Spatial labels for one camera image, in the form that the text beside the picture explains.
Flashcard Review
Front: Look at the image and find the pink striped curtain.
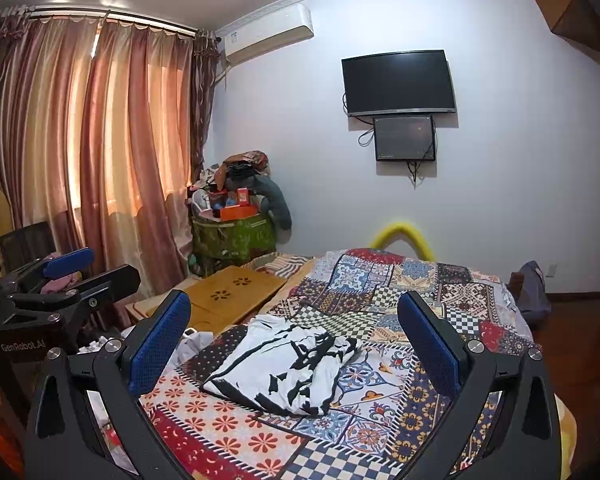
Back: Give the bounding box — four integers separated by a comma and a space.
0, 5, 217, 323

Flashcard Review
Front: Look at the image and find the orange box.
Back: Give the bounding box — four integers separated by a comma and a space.
219, 202, 255, 222

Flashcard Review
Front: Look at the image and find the white air conditioner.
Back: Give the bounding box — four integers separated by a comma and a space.
214, 3, 316, 67

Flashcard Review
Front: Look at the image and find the green storage box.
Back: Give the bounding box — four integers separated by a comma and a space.
189, 209, 282, 276

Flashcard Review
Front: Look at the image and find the white cloth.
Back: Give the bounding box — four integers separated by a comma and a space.
174, 326, 217, 377

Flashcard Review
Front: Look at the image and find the wooden lap table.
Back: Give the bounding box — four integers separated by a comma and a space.
124, 264, 287, 333

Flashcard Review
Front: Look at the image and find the small black monitor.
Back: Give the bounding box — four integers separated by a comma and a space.
372, 115, 438, 163

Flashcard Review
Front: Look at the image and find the brown patterned bag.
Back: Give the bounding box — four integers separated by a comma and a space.
216, 149, 272, 182

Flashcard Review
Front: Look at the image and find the black wall television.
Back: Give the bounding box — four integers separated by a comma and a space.
340, 49, 458, 118

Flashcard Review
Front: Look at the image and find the patchwork bedspread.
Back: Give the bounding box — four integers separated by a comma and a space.
139, 247, 565, 480

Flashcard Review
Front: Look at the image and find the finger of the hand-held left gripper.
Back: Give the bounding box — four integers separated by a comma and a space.
14, 246, 97, 294
11, 264, 142, 332

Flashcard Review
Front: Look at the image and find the pink cloth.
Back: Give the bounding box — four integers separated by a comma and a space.
39, 272, 83, 295

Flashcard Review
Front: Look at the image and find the yellow foam tube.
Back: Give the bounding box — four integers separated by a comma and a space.
369, 219, 437, 262

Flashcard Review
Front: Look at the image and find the black and white shirt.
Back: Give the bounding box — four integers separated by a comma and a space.
201, 313, 365, 418

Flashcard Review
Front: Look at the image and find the grey backpack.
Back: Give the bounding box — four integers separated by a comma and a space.
516, 259, 554, 330

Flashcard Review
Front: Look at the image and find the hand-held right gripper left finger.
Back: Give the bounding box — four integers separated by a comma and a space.
24, 287, 193, 480

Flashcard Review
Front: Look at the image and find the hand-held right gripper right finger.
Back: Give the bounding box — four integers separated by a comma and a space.
396, 289, 565, 480

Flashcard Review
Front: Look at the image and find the white curtain rail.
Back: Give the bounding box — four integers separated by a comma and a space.
26, 4, 202, 37

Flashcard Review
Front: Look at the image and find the black chair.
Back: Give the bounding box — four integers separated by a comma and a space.
0, 221, 63, 273

